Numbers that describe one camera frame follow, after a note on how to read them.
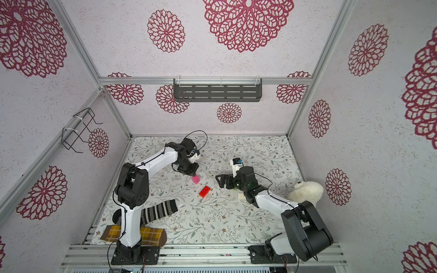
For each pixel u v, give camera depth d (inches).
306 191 28.5
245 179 27.1
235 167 31.4
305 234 17.0
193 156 34.5
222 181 30.6
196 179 37.6
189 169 33.3
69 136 28.6
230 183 30.6
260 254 29.2
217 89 37.4
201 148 36.1
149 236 31.3
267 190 24.5
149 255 29.1
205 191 36.2
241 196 35.4
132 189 21.2
